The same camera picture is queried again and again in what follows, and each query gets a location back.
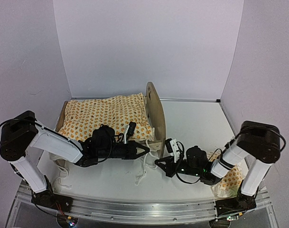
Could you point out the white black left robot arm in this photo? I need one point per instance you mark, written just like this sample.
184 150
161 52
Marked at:
24 134

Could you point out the wooden pet bed frame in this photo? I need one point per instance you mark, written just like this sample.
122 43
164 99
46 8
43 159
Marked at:
156 118

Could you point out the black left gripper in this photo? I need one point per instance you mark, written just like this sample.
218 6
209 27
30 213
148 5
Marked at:
132 151

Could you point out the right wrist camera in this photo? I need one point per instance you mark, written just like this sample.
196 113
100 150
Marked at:
175 149

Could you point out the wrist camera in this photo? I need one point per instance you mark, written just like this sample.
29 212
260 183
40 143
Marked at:
129 131
175 149

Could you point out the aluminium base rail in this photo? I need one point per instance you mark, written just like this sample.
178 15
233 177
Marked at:
152 202

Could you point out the small duck print pillow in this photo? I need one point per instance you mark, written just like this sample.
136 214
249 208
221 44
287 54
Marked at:
230 183

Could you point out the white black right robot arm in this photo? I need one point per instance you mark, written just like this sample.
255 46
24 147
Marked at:
261 141

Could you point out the duck print ruffled cushion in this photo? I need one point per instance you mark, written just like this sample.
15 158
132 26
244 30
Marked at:
104 118

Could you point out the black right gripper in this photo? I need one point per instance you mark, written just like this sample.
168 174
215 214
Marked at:
170 171

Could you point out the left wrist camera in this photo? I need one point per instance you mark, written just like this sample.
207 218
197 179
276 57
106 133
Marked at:
129 131

